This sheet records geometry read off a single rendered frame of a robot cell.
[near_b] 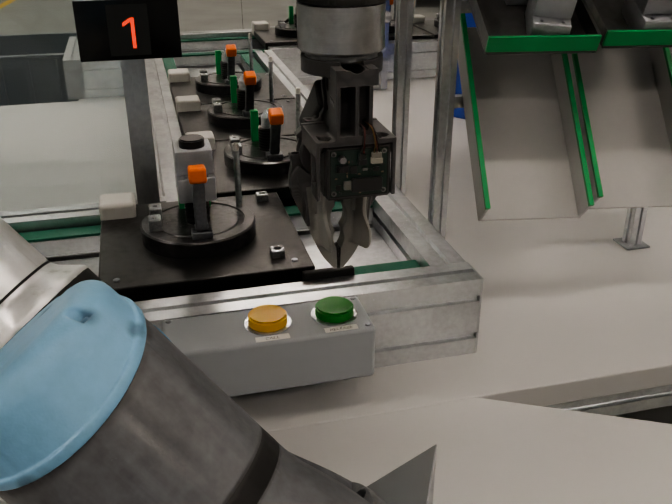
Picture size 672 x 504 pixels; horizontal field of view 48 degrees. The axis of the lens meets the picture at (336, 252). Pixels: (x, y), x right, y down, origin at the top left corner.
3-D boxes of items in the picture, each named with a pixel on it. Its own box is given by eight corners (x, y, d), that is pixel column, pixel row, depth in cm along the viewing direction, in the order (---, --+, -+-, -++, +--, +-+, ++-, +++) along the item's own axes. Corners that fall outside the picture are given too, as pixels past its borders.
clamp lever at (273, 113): (282, 156, 114) (284, 114, 108) (269, 157, 113) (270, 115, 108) (277, 140, 116) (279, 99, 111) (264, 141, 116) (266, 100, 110)
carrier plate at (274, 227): (315, 281, 88) (315, 264, 87) (99, 307, 83) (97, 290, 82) (277, 204, 109) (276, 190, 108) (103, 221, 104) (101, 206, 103)
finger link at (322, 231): (318, 292, 71) (316, 200, 67) (304, 264, 77) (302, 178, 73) (350, 288, 72) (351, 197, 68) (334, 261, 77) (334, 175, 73)
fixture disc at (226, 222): (264, 252, 90) (264, 236, 90) (143, 265, 87) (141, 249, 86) (247, 208, 103) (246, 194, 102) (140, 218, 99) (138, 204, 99)
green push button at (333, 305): (358, 328, 78) (358, 311, 78) (320, 333, 77) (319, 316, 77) (347, 309, 82) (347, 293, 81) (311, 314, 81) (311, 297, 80)
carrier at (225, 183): (363, 192, 113) (364, 109, 108) (200, 208, 108) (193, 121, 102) (324, 143, 134) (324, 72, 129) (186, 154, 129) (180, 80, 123)
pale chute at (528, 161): (581, 218, 95) (594, 204, 91) (477, 221, 94) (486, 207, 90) (548, 27, 104) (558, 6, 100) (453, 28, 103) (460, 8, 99)
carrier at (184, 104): (324, 143, 135) (323, 71, 129) (186, 154, 129) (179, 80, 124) (296, 107, 156) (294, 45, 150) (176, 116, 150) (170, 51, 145)
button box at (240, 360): (375, 376, 80) (376, 325, 77) (170, 407, 75) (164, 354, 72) (356, 341, 86) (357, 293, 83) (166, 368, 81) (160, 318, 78)
